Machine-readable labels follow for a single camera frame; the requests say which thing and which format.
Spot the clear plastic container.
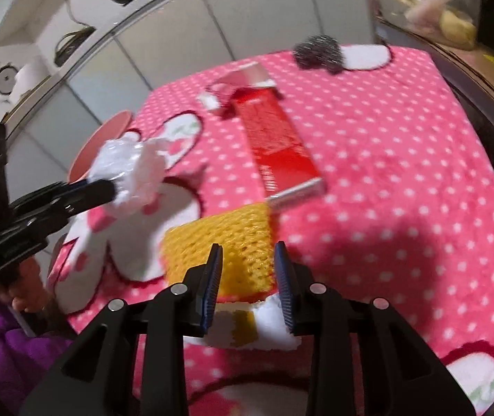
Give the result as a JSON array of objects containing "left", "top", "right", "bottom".
[{"left": 370, "top": 0, "right": 486, "bottom": 51}]

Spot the yellow foam net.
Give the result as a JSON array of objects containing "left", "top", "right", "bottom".
[{"left": 162, "top": 203, "right": 280, "bottom": 302}]

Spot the grey kitchen counter cabinet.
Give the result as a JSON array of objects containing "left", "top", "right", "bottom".
[{"left": 2, "top": 0, "right": 378, "bottom": 183}]

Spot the black power cable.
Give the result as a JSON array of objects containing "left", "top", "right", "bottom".
[{"left": 60, "top": 0, "right": 84, "bottom": 29}]

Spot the pink plastic basin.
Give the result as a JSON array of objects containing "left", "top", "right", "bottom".
[{"left": 68, "top": 110, "right": 133, "bottom": 183}]

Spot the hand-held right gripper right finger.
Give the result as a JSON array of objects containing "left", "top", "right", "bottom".
[{"left": 274, "top": 240, "right": 477, "bottom": 416}]

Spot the pink dotted printed blanket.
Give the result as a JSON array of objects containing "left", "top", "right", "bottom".
[{"left": 47, "top": 43, "right": 494, "bottom": 416}]

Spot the yellow food lump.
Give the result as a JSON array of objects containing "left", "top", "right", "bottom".
[{"left": 440, "top": 11, "right": 477, "bottom": 51}]

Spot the white rice cooker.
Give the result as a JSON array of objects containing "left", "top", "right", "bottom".
[{"left": 0, "top": 63, "right": 51, "bottom": 105}]

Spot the steel wool scrubber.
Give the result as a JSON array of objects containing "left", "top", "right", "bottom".
[{"left": 292, "top": 35, "right": 347, "bottom": 74}]

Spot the clear bubble wrap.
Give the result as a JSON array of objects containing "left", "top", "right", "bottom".
[{"left": 87, "top": 132, "right": 165, "bottom": 218}]

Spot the red cardboard box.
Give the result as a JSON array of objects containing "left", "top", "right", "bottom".
[{"left": 199, "top": 61, "right": 328, "bottom": 209}]

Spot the dark electric cooker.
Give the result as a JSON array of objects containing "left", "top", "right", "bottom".
[{"left": 54, "top": 26, "right": 97, "bottom": 68}]

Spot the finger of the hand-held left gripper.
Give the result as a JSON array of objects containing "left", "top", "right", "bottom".
[
  {"left": 47, "top": 180, "right": 118, "bottom": 227},
  {"left": 10, "top": 181, "right": 84, "bottom": 209}
]

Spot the person's left hand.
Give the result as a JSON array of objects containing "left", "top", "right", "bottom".
[{"left": 0, "top": 255, "right": 64, "bottom": 335}]

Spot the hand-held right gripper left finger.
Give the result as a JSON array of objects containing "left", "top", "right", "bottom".
[{"left": 19, "top": 243, "right": 224, "bottom": 416}]

